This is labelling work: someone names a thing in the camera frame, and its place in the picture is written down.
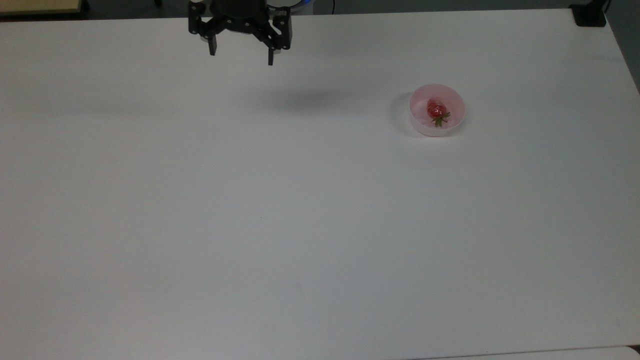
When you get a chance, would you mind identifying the pink plastic bowl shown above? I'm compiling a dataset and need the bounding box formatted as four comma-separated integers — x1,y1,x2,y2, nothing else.
409,83,467,138

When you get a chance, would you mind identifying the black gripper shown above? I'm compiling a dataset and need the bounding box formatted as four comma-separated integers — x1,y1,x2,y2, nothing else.
187,0,293,67

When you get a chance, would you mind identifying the black table clamp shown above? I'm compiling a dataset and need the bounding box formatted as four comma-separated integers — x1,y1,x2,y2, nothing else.
569,0,612,28

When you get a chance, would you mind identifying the beige wooden board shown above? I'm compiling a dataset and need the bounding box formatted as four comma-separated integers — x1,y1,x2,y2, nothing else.
0,0,83,15

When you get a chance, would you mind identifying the red strawberry with green leaves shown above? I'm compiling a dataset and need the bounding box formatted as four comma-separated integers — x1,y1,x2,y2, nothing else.
426,98,452,128

